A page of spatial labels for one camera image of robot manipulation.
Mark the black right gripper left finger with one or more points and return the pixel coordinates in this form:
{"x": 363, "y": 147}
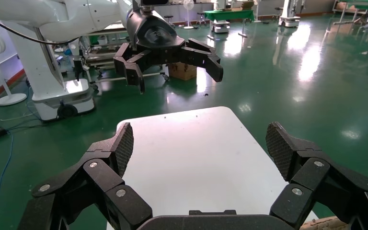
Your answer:
{"x": 101, "y": 177}

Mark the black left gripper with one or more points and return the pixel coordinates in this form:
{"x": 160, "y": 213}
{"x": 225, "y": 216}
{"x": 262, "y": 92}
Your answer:
{"x": 154, "y": 31}

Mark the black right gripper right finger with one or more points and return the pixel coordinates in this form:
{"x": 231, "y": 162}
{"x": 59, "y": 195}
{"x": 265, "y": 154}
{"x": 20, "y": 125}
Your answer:
{"x": 311, "y": 174}

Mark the low white robot base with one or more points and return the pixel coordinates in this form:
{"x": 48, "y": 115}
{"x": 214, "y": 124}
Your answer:
{"x": 220, "y": 27}

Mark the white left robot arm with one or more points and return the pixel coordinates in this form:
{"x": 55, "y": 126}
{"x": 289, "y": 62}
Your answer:
{"x": 60, "y": 19}

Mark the brown cardboard carton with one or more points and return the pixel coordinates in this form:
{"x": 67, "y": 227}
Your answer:
{"x": 182, "y": 71}

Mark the black round stool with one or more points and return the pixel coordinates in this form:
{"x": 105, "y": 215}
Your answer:
{"x": 201, "y": 13}
{"x": 169, "y": 16}

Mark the small white standing fan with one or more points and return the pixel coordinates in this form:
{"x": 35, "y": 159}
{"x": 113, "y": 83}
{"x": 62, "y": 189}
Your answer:
{"x": 188, "y": 4}

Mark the metal wheeled cart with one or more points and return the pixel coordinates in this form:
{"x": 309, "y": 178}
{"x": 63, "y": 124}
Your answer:
{"x": 101, "y": 58}

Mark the table with green cloth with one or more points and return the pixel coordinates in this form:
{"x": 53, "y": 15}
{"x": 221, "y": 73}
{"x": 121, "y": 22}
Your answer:
{"x": 228, "y": 15}

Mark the white robot torso and base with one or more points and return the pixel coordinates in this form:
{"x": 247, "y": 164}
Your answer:
{"x": 44, "y": 73}

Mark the large white standing fan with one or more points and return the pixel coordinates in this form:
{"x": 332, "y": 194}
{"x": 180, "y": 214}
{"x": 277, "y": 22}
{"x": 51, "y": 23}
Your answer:
{"x": 11, "y": 99}

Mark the tall white robot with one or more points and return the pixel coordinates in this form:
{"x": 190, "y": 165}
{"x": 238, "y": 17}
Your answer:
{"x": 288, "y": 20}

